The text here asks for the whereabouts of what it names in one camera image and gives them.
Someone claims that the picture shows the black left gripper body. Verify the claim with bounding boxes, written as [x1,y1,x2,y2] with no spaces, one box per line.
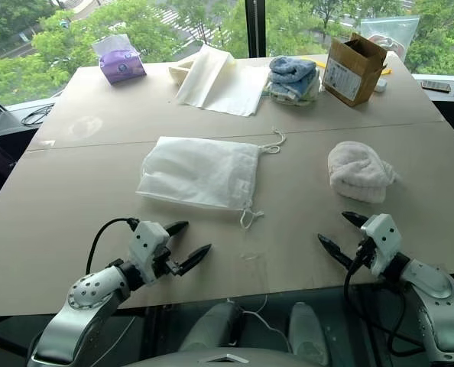
[149,236,186,278]

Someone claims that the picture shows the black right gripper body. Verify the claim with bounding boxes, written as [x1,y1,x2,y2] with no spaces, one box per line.
[354,236,378,269]

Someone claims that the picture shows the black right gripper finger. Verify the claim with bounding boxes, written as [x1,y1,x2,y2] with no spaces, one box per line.
[341,210,369,230]
[317,233,356,269]

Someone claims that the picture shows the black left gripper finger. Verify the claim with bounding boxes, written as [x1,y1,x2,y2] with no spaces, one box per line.
[163,220,190,238]
[177,243,213,277]

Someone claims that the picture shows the white towel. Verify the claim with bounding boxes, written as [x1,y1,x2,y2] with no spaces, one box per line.
[326,140,402,204]

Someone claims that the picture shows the white cloth bag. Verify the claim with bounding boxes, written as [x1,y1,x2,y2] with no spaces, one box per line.
[135,128,288,231]

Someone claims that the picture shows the clear plastic zip bag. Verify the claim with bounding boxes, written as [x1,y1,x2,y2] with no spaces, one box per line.
[358,15,421,61]

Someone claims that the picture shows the grey rounded robot leg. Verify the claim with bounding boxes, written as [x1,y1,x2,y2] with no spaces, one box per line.
[287,301,329,366]
[179,300,248,362]

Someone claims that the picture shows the grey robot torso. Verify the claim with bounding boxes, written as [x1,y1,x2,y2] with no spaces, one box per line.
[125,346,318,367]

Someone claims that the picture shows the brown cardboard box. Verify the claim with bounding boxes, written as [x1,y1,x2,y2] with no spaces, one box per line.
[321,31,389,108]

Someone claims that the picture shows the cream fabric pile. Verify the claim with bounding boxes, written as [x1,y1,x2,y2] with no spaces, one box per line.
[175,43,271,117]

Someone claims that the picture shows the stack of blue towels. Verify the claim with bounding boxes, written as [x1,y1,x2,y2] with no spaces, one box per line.
[266,55,322,106]

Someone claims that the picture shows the smartphone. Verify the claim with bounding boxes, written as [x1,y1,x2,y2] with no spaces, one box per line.
[420,80,452,93]

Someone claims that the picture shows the purple tissue pack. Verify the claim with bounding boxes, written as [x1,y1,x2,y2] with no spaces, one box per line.
[92,34,148,86]

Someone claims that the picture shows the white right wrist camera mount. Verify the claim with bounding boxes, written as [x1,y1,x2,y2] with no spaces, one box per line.
[359,213,402,278]

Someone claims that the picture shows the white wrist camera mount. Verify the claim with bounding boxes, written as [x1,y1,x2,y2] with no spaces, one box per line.
[128,220,172,287]
[359,213,402,278]

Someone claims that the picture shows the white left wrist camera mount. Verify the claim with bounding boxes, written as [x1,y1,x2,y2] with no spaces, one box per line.
[128,220,172,287]

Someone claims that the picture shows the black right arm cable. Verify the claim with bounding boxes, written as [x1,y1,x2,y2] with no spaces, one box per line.
[343,246,423,357]

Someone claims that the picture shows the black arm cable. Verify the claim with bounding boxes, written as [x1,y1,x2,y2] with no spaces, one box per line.
[343,246,423,357]
[85,216,141,276]

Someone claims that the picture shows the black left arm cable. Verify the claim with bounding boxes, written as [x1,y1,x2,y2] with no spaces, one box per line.
[85,216,141,276]

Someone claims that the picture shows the thin white cord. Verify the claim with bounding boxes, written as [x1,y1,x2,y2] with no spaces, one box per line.
[225,293,293,353]

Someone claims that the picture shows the thin black cable coil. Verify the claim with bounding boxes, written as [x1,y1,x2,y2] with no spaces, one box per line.
[20,102,57,128]

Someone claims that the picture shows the dark window frame post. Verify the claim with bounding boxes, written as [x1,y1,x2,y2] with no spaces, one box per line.
[245,0,267,59]

